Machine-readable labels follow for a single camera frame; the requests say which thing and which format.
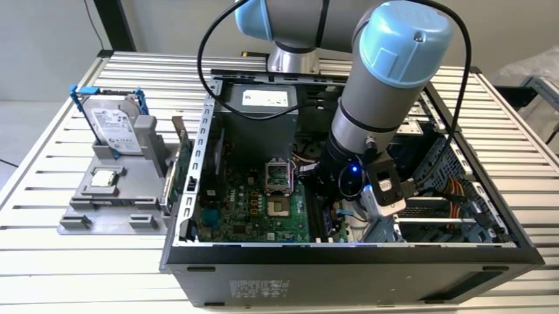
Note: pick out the blue RAM stick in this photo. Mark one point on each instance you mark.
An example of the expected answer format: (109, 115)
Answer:
(328, 219)

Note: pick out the CPU socket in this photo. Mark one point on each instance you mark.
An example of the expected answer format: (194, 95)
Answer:
(280, 206)

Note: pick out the grey power supply unit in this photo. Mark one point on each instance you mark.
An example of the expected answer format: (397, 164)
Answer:
(258, 137)

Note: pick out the silver drive cage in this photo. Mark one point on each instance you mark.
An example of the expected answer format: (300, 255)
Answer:
(413, 129)

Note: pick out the metal disk bay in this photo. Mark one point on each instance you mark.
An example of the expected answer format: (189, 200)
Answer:
(437, 209)

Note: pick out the green motherboard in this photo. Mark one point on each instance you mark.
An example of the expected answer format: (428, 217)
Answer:
(236, 212)

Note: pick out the black open PC case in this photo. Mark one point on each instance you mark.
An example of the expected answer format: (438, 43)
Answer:
(306, 281)

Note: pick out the green graphics card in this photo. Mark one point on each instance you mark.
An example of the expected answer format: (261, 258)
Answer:
(186, 153)

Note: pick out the yellow black table clamp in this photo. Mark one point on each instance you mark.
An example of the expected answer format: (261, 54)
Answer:
(248, 54)

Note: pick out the black side stand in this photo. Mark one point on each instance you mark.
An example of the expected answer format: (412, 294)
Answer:
(520, 96)

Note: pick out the silver CPU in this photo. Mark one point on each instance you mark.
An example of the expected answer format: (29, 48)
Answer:
(104, 178)

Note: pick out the grey parts rack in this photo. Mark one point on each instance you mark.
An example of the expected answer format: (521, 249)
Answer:
(110, 225)

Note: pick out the hard disk in blue carrier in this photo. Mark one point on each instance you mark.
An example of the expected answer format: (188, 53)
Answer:
(112, 124)

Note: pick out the clear plastic wrapping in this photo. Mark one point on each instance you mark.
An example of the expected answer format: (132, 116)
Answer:
(537, 62)

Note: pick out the black camera bracket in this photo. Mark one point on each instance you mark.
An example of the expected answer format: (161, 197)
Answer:
(400, 191)

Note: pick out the white boxy wrist camera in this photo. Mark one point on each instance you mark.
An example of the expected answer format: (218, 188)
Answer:
(393, 209)

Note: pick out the black frame post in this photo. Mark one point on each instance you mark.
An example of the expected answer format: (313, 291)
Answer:
(118, 26)

